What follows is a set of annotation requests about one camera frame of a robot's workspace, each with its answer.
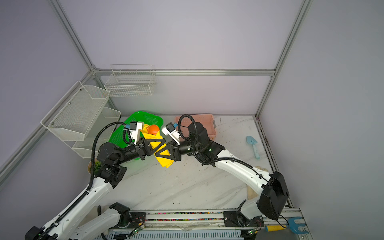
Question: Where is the light blue garden trowel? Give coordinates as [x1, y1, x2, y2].
[246, 136, 261, 160]

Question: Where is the white mesh two-tier shelf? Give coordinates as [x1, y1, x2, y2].
[41, 81, 121, 159]

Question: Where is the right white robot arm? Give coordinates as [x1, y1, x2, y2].
[155, 114, 289, 227]

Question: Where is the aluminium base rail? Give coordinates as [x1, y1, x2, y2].
[100, 208, 313, 240]

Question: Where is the white wire wall basket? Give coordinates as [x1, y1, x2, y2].
[104, 65, 157, 97]

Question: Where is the blue yellow garden fork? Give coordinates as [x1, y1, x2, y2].
[265, 217, 309, 235]

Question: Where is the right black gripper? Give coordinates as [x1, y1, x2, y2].
[154, 138, 200, 163]

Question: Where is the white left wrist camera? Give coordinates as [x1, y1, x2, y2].
[129, 121, 144, 145]

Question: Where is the pink plastic basket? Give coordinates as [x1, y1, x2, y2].
[181, 114, 217, 141]

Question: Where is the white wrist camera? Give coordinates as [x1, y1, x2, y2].
[162, 122, 181, 145]
[129, 121, 144, 145]

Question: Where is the right beige work glove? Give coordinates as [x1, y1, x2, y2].
[247, 166, 269, 201]

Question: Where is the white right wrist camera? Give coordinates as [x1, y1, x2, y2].
[162, 122, 181, 145]

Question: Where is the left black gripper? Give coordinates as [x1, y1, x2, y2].
[115, 137, 166, 166]

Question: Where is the orange plastic spoon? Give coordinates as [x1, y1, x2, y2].
[148, 125, 160, 136]

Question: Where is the green plastic basket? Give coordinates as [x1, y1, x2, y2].
[109, 111, 164, 149]

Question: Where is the yellow paper napkin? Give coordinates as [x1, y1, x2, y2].
[140, 124, 175, 168]

